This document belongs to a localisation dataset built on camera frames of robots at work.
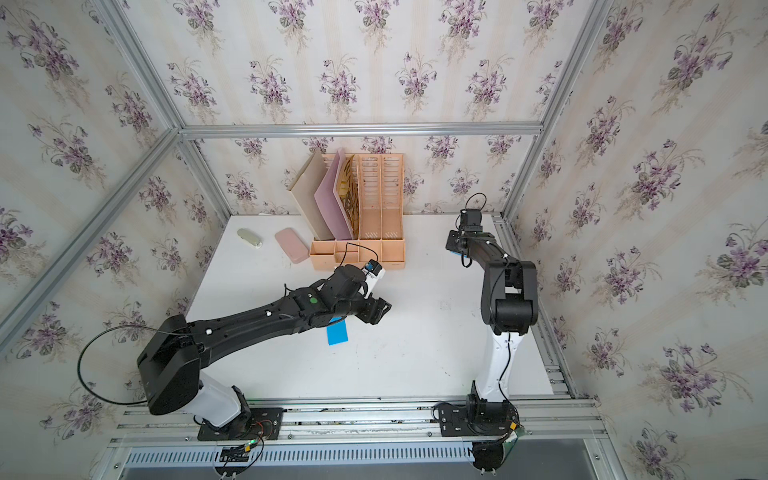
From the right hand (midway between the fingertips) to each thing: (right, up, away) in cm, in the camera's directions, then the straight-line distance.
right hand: (459, 241), depth 103 cm
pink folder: (-44, +12, -11) cm, 47 cm away
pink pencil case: (-61, -2, +7) cm, 61 cm away
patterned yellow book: (-38, +16, -2) cm, 42 cm away
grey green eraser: (-78, +1, +9) cm, 79 cm away
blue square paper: (-40, -27, -15) cm, 51 cm away
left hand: (-26, -17, -23) cm, 39 cm away
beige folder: (-52, +17, -12) cm, 55 cm away
